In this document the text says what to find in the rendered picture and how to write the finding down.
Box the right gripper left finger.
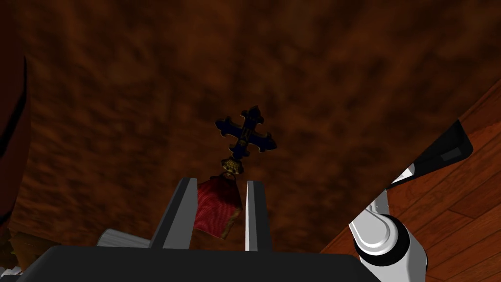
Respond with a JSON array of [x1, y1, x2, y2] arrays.
[[149, 178, 199, 250]]

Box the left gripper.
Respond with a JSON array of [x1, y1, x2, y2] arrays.
[[410, 119, 474, 178]]

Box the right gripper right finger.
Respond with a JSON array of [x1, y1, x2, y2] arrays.
[[245, 180, 273, 252]]

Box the dark cross medal, red ribbon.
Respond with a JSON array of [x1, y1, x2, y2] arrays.
[[193, 105, 278, 240]]

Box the brown wooden table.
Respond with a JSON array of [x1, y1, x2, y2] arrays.
[[0, 0, 501, 254]]

